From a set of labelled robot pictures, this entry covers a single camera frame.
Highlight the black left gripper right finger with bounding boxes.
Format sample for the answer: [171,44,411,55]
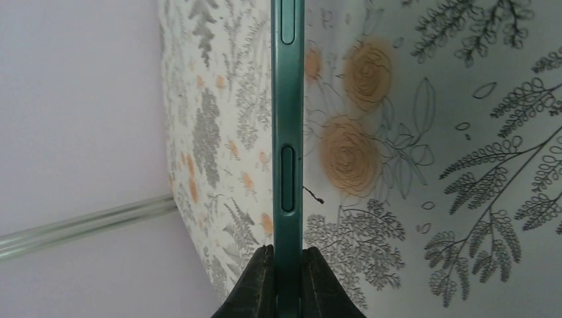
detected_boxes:
[300,246,365,318]

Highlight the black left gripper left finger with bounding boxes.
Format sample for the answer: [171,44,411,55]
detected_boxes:
[212,244,276,318]

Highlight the floral patterned table mat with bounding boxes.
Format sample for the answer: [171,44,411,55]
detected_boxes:
[158,1,561,317]

